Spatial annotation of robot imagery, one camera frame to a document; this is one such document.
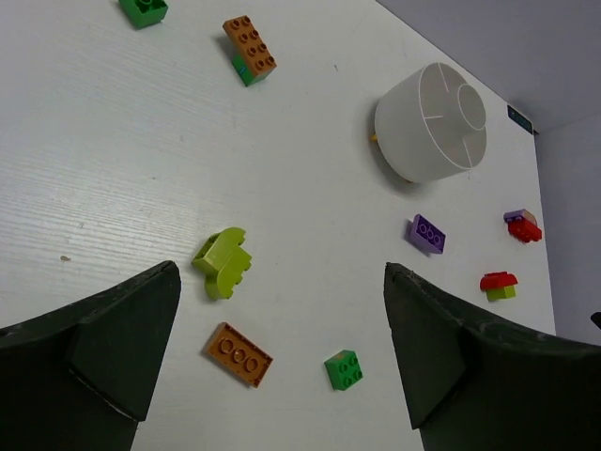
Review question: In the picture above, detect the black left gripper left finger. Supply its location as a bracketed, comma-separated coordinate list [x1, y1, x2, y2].
[1, 261, 181, 450]

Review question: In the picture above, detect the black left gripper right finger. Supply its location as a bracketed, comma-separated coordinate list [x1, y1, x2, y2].
[384, 263, 600, 450]

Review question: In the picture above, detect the red cap lime lego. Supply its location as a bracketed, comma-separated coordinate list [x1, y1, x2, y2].
[480, 272, 518, 302]

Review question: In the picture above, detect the orange lego plate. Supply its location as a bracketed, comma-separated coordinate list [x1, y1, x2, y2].
[203, 321, 273, 388]
[223, 15, 277, 86]

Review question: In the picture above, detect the green square lego brick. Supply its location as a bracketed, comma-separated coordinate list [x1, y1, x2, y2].
[118, 0, 168, 29]

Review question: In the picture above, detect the small green lego brick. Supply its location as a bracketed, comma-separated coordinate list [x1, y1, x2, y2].
[324, 350, 363, 391]

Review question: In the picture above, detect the purple lego plate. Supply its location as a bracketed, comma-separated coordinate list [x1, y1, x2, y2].
[408, 214, 446, 255]

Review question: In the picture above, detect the red and lilac lego piece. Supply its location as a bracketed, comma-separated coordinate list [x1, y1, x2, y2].
[503, 209, 543, 243]

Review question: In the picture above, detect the lime green arch lego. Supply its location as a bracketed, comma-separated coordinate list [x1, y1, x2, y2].
[192, 226, 252, 300]

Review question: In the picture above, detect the white round divided container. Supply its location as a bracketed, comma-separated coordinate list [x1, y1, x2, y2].
[375, 63, 487, 183]

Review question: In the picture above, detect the dark corner label sticker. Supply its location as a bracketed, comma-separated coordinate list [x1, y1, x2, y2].
[507, 104, 534, 135]

